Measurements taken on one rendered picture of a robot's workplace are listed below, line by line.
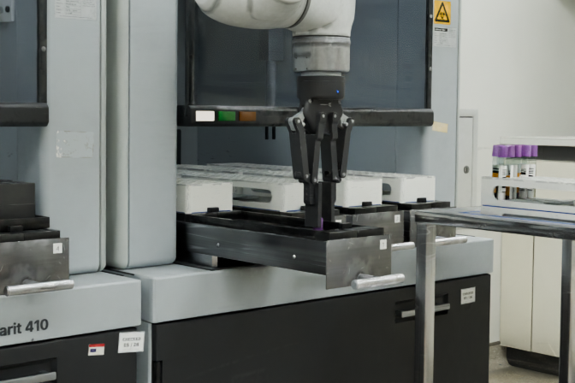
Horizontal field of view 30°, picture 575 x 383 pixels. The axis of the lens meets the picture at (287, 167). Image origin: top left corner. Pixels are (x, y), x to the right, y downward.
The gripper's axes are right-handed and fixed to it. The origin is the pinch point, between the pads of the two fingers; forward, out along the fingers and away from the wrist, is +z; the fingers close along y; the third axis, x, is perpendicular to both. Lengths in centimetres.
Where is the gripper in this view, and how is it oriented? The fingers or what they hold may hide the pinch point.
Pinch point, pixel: (319, 204)
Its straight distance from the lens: 168.8
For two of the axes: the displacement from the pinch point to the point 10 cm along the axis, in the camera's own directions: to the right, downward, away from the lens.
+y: -7.4, 0.3, -6.7
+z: -0.1, 10.0, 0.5
